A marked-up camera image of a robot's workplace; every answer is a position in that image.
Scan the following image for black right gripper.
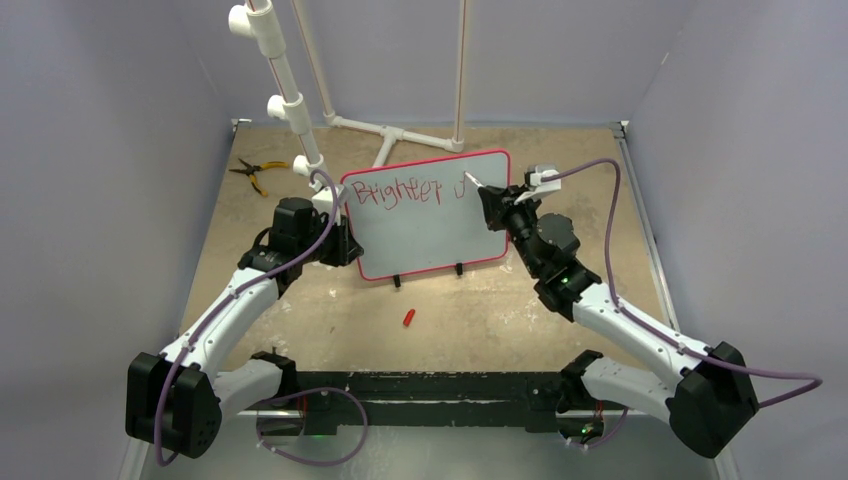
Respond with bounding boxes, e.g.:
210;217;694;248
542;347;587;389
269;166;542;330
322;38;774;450
481;184;544;276

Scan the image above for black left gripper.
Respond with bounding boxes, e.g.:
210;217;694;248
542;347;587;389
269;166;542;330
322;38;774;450
297;212;362;267

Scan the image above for red white marker pen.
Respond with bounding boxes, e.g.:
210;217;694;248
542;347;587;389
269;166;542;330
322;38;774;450
464;171;484;188

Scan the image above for pink-rimmed whiteboard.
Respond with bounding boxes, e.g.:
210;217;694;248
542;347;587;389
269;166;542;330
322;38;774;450
341;149;512;281

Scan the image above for red marker cap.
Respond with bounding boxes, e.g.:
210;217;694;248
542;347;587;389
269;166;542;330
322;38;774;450
402;309;416;328

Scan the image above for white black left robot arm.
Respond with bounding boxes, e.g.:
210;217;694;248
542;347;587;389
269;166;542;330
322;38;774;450
125;197;363;459

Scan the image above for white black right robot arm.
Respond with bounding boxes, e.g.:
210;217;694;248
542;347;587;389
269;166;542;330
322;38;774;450
478;186;759;458

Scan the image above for yellow black needle-nose pliers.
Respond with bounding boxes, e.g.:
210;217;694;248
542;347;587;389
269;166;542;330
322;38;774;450
229;158;290;197

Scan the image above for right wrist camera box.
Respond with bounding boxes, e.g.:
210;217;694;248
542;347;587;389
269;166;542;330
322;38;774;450
514;164;562;205

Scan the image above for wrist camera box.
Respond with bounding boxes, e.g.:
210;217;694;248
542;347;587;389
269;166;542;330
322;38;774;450
514;164;562;205
311;185;349;223

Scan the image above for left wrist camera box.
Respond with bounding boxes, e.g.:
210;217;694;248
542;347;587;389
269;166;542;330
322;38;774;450
311;185;349;223

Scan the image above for white PVC pipe frame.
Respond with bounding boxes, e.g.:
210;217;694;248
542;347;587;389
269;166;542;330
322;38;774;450
227;1;473;177

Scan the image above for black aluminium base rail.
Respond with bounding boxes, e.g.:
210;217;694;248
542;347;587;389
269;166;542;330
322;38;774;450
135;369;722;439

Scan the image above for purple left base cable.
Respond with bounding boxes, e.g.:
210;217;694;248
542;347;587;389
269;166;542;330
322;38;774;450
255;386;370;469

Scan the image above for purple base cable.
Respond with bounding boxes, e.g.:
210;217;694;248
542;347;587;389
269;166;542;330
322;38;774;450
563;397;631;452
255;386;370;469

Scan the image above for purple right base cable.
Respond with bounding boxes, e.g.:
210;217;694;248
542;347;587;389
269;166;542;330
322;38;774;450
563;397;631;452

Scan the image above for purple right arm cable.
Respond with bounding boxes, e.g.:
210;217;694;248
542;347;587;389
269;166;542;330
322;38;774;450
546;157;824;411

